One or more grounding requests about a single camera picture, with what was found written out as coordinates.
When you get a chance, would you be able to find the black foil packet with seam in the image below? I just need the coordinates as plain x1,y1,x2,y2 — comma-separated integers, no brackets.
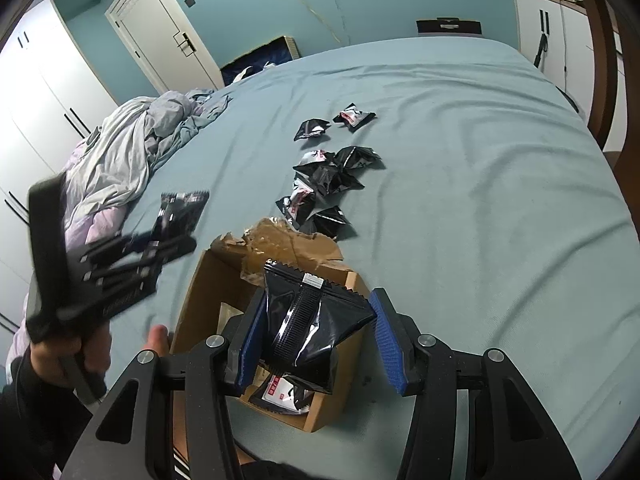
260,260,375,394

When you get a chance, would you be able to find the white black snack packet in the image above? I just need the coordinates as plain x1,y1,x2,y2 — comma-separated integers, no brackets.
259,375,314,416

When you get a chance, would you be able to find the person's left hand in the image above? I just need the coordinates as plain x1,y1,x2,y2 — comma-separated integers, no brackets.
30,324,112,388

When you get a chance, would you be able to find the pink quilt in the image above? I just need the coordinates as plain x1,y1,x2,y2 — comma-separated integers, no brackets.
6,205,128,376

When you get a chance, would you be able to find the brown cardboard box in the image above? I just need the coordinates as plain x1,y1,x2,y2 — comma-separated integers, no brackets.
171,218,374,434

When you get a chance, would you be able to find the crumpled grey blanket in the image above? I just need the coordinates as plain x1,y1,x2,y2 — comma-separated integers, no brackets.
64,89,231,229

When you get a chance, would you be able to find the teal bed sheet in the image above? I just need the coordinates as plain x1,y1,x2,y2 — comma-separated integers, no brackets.
124,36,639,479

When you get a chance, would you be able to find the white wardrobe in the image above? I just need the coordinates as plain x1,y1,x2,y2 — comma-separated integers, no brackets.
1,0,116,348

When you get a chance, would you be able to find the pile of black snack packets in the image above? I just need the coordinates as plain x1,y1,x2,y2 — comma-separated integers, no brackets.
276,145,382,240

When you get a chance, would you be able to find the white door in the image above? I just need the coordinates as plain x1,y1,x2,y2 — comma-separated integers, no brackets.
105,0,224,93

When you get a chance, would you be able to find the framed dark picture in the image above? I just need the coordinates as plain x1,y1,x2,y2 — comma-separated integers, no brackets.
220,36,300,86

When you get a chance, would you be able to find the black box behind bed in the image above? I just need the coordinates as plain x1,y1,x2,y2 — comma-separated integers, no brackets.
416,18,483,36

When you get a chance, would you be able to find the white cabinet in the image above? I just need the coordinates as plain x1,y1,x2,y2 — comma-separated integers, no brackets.
514,0,594,122

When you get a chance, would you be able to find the wooden chair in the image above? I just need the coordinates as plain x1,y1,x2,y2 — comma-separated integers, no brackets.
584,0,639,217

